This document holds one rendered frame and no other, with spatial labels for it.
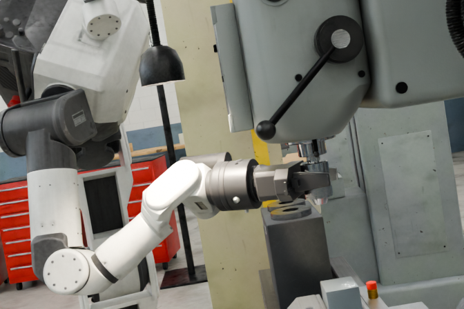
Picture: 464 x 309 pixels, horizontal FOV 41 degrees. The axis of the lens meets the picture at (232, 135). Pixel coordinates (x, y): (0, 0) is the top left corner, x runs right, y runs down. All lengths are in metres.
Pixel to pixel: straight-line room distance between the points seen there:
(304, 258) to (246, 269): 1.53
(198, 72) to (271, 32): 1.82
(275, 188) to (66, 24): 0.57
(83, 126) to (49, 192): 0.14
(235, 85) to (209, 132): 1.75
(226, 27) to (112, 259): 0.45
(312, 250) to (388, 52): 0.53
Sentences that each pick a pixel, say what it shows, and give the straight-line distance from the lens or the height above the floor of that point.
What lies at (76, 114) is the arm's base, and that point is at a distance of 1.20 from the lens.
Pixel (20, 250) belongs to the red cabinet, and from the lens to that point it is 6.08.
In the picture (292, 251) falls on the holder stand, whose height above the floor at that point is 1.06.
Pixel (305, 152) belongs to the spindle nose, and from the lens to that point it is 1.04.
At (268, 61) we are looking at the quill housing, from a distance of 0.96.
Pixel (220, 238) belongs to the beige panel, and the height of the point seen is 0.80.
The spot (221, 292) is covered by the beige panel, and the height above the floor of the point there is 0.55.
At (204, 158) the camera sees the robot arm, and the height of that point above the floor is 1.30.
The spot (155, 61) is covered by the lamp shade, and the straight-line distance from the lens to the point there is 0.99.
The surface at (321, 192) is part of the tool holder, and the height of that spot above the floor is 1.22.
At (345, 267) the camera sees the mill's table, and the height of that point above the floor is 0.94.
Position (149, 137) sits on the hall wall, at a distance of 10.12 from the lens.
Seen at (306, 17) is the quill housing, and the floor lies 1.50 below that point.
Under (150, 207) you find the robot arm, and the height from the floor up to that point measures 1.23.
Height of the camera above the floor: 1.39
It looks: 3 degrees down
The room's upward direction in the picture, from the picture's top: 9 degrees counter-clockwise
